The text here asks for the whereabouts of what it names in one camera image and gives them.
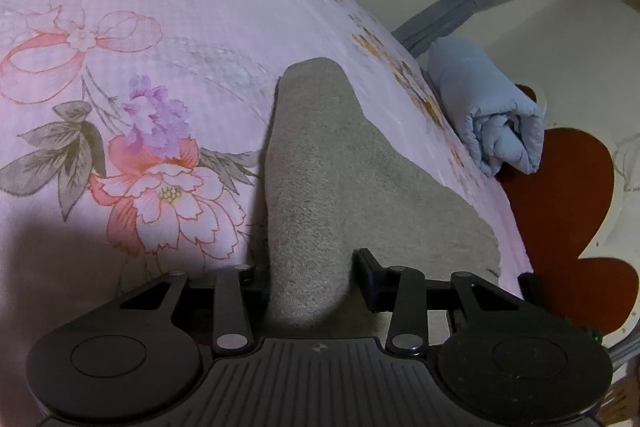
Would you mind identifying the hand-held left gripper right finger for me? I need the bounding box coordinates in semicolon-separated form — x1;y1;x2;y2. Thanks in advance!
352;248;522;357

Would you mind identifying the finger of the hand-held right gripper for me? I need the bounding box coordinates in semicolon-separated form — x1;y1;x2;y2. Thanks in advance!
517;273;551;314

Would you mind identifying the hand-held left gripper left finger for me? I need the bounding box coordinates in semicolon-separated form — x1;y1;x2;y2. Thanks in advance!
119;264;272;356

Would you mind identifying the grey-beige towel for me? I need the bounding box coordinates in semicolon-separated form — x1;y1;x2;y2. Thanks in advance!
254;56;504;339

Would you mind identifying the brown and white headboard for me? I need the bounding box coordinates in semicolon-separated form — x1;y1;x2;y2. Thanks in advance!
494;83;640;339

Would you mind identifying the rolled light blue quilt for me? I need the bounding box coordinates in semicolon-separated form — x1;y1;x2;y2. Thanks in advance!
426;36;547;178

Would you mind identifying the pink floral bed sheet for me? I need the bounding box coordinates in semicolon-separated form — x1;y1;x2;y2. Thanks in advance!
0;0;537;314

